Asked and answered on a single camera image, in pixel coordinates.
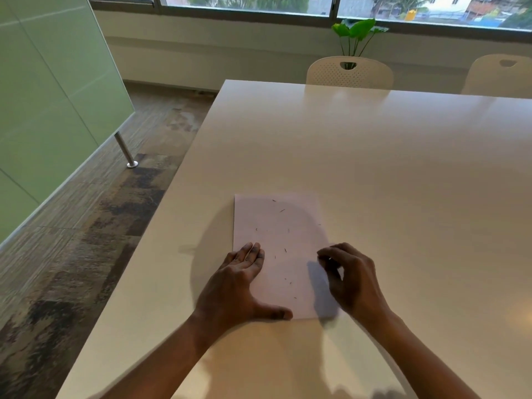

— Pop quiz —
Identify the person's left hand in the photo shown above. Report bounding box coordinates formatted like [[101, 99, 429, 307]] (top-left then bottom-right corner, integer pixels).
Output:
[[193, 242, 293, 338]]

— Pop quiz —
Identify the person's right hand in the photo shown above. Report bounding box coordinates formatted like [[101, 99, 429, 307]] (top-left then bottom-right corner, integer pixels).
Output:
[[317, 242, 393, 324]]

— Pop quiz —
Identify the white paper sheet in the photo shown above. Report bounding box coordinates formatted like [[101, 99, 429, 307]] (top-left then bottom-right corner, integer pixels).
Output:
[[232, 193, 341, 320]]

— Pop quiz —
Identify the person's left forearm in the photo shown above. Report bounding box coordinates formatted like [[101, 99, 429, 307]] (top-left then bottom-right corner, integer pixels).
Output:
[[93, 311, 225, 399]]

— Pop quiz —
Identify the person's right forearm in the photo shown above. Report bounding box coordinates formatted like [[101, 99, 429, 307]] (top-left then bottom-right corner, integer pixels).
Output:
[[362, 308, 485, 399]]

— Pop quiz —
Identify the white perforated chair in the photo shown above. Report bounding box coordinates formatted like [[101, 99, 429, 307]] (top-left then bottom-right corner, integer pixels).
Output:
[[306, 56, 395, 90], [461, 54, 532, 99]]

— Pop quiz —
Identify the green leafy plant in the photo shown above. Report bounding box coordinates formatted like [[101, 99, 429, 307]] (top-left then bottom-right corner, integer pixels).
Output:
[[331, 18, 390, 70]]

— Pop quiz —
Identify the frosted green glass partition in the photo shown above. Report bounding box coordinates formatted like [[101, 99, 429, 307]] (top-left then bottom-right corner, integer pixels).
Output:
[[0, 0, 136, 245]]

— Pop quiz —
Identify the silver metal partition post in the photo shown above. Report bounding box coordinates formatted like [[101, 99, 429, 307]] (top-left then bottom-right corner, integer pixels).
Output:
[[114, 132, 139, 168]]

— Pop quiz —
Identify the window with dark frame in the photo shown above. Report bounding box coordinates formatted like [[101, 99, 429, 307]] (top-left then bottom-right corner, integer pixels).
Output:
[[87, 0, 532, 43]]

